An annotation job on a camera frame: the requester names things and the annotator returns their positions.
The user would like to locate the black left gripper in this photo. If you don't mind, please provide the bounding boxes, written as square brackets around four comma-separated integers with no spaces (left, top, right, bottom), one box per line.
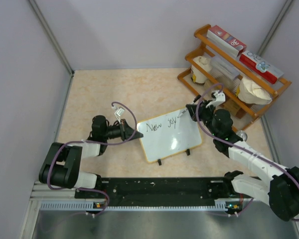
[103,119,143,142]

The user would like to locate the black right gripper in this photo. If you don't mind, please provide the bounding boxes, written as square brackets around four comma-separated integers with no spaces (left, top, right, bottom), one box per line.
[187,100,219,138]

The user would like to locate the black white marker pen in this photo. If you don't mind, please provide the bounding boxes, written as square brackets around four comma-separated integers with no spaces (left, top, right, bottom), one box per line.
[178,95,201,118]

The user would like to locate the white board yellow frame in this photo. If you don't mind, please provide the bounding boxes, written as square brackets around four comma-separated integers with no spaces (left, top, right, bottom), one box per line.
[137,109,203,163]

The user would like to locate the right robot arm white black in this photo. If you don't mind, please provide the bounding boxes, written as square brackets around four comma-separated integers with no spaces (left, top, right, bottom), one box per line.
[186,101,299,222]

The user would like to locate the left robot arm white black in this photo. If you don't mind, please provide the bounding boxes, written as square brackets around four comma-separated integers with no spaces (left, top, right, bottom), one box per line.
[38,115,144,198]

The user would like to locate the brown red blocks on shelf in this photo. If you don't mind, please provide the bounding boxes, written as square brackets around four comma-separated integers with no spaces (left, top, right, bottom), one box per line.
[223,98,246,119]

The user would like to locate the tan block on shelf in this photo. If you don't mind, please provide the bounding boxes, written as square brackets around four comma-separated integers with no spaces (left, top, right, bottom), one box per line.
[204,80,214,91]

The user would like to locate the cream paper cup left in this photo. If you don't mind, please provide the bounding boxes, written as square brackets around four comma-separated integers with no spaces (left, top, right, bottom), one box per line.
[190,55,212,85]

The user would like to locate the wooden two tier shelf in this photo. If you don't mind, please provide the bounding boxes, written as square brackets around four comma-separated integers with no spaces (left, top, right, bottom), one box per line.
[177,24,292,131]

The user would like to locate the grey clear plastic box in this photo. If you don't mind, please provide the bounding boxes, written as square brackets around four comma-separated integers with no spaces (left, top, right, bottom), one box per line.
[209,56,240,91]

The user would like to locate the red toothpaste box lower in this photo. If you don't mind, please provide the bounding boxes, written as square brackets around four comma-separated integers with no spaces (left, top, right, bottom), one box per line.
[239,50,284,84]

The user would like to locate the red toothpaste box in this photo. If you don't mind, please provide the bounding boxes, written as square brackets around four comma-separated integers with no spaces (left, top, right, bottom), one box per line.
[207,25,247,58]
[239,50,284,84]

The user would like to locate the red toothpaste box upper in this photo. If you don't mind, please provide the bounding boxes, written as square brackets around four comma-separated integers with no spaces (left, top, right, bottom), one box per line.
[207,25,247,58]

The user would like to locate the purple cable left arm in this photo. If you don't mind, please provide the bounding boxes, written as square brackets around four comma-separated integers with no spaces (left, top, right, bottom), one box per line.
[45,101,138,192]

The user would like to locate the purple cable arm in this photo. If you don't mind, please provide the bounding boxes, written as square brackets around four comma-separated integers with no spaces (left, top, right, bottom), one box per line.
[195,83,299,221]
[45,101,138,192]

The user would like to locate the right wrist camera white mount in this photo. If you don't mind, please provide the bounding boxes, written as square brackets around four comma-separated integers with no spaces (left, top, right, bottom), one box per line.
[206,90,226,108]

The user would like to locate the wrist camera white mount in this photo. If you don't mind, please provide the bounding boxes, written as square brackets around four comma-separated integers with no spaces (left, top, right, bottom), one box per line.
[206,90,226,108]
[112,106,125,123]

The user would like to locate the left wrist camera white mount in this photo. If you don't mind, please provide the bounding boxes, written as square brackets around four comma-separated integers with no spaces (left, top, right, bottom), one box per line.
[112,106,125,123]

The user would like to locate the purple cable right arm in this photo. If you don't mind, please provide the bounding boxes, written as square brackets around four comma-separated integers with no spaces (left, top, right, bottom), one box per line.
[195,83,299,221]

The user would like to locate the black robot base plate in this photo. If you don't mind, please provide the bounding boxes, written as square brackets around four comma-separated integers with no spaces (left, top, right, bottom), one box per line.
[74,177,240,207]

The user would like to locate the grey slotted cable duct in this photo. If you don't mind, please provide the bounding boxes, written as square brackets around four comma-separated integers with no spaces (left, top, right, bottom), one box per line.
[39,199,242,212]

